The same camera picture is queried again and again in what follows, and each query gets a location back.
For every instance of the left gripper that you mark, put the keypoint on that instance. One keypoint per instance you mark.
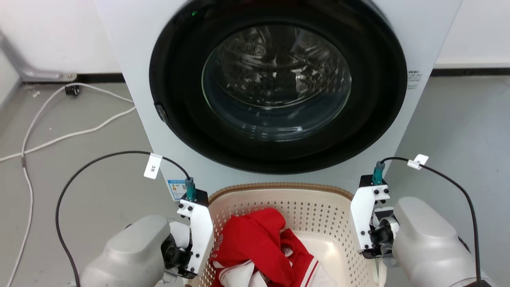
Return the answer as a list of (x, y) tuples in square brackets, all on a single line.
[(177, 255)]

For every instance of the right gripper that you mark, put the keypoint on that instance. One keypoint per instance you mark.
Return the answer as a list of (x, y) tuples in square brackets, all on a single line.
[(382, 235)]

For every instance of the cream perforated plastic laundry basket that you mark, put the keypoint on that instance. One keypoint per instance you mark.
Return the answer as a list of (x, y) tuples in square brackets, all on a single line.
[(330, 215)]

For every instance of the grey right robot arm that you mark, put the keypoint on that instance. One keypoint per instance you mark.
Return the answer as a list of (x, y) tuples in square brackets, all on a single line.
[(426, 243)]

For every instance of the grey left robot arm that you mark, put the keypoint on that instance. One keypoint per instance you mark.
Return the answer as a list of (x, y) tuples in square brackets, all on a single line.
[(131, 255)]

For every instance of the white garment with red stripes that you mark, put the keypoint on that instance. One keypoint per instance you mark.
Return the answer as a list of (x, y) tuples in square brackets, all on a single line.
[(239, 276)]

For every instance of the blue energy label sticker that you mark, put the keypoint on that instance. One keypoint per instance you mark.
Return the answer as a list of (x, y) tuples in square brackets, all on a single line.
[(175, 189)]

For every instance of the small printed washer sticker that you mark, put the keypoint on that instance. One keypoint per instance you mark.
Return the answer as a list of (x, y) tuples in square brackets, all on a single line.
[(413, 79)]

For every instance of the black round washer door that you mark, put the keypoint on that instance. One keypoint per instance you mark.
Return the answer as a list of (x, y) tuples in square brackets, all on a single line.
[(183, 59)]

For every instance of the small black floor plug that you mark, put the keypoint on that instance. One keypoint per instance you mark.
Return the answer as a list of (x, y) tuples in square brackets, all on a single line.
[(72, 90)]

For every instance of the white front-load washing machine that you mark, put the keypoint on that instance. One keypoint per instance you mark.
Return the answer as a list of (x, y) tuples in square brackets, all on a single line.
[(135, 59)]

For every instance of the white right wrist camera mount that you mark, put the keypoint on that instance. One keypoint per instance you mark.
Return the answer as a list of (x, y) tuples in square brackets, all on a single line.
[(362, 215)]

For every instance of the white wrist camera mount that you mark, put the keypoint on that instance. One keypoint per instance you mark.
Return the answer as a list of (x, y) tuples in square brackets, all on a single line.
[(362, 215), (201, 231)]

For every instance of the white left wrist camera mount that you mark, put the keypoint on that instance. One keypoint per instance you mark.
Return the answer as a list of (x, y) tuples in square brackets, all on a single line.
[(201, 231)]

